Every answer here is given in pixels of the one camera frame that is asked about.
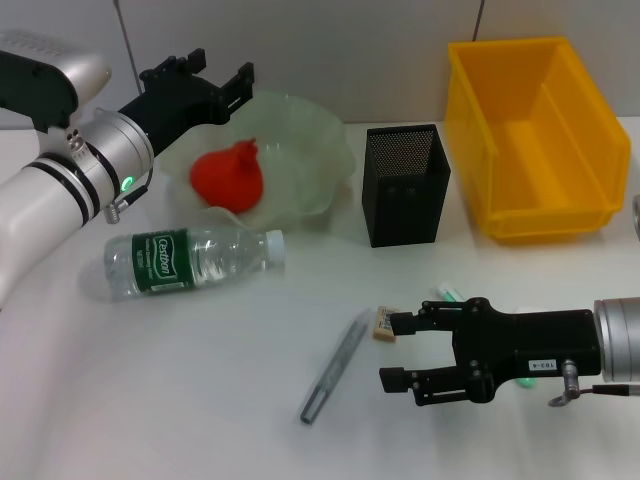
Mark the black mesh pen holder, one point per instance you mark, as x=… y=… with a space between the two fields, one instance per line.
x=400 y=215

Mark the clear green-label water bottle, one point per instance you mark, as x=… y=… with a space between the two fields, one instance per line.
x=150 y=262

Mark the beige eraser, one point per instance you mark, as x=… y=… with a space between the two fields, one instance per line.
x=381 y=327

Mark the yellow plastic bin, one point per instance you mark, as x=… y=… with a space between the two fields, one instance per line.
x=550 y=150

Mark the red-orange fruit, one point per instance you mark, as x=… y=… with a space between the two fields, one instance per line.
x=225 y=175

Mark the grey pen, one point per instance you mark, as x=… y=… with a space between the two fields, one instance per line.
x=332 y=370

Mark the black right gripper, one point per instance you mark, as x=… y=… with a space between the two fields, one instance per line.
x=535 y=342

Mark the translucent green fruit plate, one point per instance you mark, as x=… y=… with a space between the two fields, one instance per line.
x=310 y=150

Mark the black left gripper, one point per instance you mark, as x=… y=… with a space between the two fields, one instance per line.
x=175 y=107

